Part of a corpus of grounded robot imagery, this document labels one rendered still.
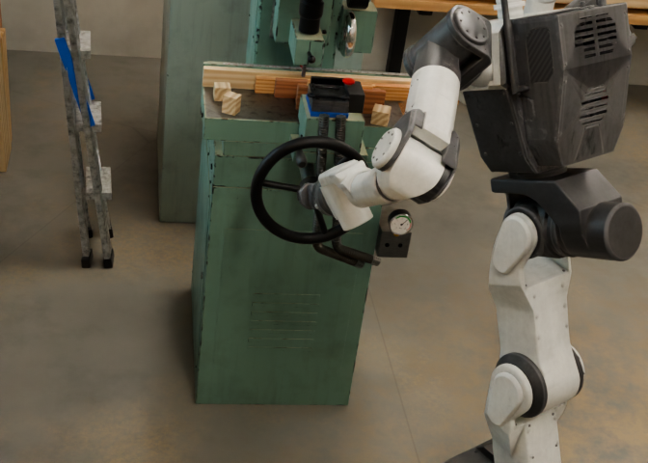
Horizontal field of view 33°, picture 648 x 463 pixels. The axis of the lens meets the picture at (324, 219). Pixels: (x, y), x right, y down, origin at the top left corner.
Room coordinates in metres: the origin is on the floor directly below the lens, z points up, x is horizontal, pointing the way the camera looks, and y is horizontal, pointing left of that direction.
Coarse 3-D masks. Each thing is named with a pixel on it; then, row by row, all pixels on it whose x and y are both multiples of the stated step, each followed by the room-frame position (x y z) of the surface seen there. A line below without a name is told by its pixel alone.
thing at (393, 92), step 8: (256, 80) 2.53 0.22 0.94; (264, 80) 2.54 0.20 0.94; (272, 80) 2.54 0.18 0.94; (256, 88) 2.53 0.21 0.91; (264, 88) 2.54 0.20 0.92; (272, 88) 2.54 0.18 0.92; (384, 88) 2.60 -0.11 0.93; (392, 88) 2.60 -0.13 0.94; (400, 88) 2.60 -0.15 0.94; (408, 88) 2.61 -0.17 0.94; (392, 96) 2.60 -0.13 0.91; (400, 96) 2.60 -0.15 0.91
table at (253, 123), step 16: (208, 96) 2.47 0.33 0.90; (256, 96) 2.51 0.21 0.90; (272, 96) 2.52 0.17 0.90; (208, 112) 2.38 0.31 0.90; (240, 112) 2.41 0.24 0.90; (256, 112) 2.42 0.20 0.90; (272, 112) 2.43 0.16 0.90; (288, 112) 2.45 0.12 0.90; (400, 112) 2.54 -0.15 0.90; (208, 128) 2.36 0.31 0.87; (224, 128) 2.36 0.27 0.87; (240, 128) 2.37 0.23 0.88; (256, 128) 2.38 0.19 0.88; (272, 128) 2.39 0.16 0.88; (288, 128) 2.39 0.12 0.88; (368, 128) 2.43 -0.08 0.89; (384, 128) 2.44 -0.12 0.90; (368, 144) 2.43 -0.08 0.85
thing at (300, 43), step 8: (296, 24) 2.60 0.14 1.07; (296, 32) 2.55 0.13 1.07; (320, 32) 2.57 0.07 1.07; (288, 40) 2.64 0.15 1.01; (296, 40) 2.51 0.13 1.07; (304, 40) 2.51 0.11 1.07; (312, 40) 2.52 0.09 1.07; (320, 40) 2.52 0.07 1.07; (296, 48) 2.51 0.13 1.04; (304, 48) 2.51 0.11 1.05; (312, 48) 2.52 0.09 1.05; (320, 48) 2.52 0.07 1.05; (296, 56) 2.51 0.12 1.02; (304, 56) 2.51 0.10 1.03; (320, 56) 2.52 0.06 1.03; (296, 64) 2.51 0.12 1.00; (304, 64) 2.51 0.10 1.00; (312, 64) 2.52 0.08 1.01; (320, 64) 2.52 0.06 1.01
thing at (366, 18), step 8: (344, 0) 2.80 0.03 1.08; (344, 8) 2.74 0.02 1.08; (368, 8) 2.77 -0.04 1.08; (360, 16) 2.74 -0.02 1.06; (368, 16) 2.75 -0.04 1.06; (376, 16) 2.75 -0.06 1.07; (360, 24) 2.74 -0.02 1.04; (368, 24) 2.75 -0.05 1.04; (360, 32) 2.74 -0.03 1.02; (368, 32) 2.75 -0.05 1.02; (360, 40) 2.74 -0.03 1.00; (368, 40) 2.75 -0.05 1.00; (360, 48) 2.74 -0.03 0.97; (368, 48) 2.75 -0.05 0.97
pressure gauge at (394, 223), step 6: (396, 210) 2.41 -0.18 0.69; (402, 210) 2.41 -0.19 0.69; (390, 216) 2.40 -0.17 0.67; (396, 216) 2.39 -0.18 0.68; (402, 216) 2.39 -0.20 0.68; (408, 216) 2.39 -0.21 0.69; (390, 222) 2.38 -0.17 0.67; (396, 222) 2.39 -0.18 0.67; (402, 222) 2.39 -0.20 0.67; (408, 222) 2.40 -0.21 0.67; (390, 228) 2.38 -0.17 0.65; (396, 228) 2.39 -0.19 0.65; (402, 228) 2.39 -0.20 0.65; (408, 228) 2.40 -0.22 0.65; (396, 234) 2.41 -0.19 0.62
